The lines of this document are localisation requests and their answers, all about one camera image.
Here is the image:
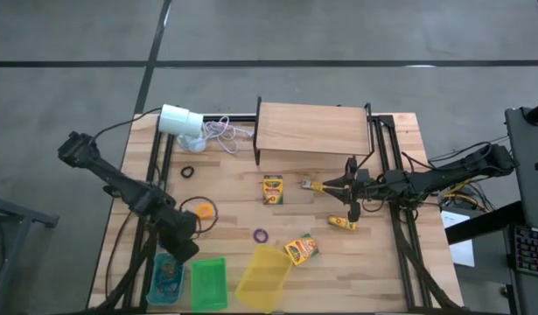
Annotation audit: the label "teal plastic bin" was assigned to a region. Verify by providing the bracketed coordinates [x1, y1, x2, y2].
[145, 252, 186, 307]

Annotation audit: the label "white lamp power cable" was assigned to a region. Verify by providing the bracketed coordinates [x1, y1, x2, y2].
[202, 115, 255, 155]

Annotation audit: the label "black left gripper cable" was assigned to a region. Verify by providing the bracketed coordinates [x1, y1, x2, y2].
[178, 195, 220, 241]

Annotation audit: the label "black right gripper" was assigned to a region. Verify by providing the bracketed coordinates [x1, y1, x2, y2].
[323, 156, 386, 223]

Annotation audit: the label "orange coil wristband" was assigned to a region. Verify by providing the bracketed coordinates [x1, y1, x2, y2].
[195, 202, 214, 221]

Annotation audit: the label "backlit computer keyboard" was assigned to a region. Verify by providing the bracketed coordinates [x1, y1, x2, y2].
[512, 224, 538, 280]

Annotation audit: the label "white desk lamp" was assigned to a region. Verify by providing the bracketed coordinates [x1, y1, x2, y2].
[157, 103, 207, 153]

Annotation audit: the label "yellow translucent plastic bin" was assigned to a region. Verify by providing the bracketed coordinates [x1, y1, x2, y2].
[234, 243, 293, 314]

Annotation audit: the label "dark grey computer panel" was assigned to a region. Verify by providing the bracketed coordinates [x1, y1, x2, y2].
[504, 106, 538, 231]

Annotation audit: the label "black pole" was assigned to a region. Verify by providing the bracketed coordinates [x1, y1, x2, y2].
[524, 99, 538, 126]

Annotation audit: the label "black desk bar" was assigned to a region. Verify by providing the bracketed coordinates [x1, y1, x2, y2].
[445, 199, 524, 246]

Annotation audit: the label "large orange rubber band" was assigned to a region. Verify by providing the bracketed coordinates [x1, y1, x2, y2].
[158, 264, 182, 288]

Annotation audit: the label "Crayola crayon box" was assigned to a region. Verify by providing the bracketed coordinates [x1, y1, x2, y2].
[283, 233, 321, 267]
[262, 174, 284, 206]

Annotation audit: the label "wooden shelf riser black legs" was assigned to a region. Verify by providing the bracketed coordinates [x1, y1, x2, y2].
[252, 95, 377, 172]

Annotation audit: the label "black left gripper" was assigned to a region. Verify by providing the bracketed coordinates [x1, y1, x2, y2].
[157, 204, 200, 263]

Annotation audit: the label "white paper sheet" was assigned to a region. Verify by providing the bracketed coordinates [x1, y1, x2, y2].
[440, 209, 476, 268]

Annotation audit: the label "green plastic basket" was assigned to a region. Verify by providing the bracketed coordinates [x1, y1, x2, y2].
[190, 256, 230, 313]

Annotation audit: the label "black aluminium table frame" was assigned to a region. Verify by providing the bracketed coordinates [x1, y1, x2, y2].
[91, 113, 465, 314]

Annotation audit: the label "grey metal cart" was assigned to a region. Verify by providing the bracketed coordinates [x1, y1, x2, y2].
[0, 191, 59, 307]

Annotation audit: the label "yellow cable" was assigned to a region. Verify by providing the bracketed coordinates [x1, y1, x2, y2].
[441, 191, 486, 214]

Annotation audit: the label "thin black cable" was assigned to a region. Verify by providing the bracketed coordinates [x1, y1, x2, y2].
[87, 107, 164, 141]

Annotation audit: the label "yellow glue stick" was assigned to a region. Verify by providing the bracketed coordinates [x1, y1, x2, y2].
[300, 178, 330, 194]
[328, 214, 358, 232]

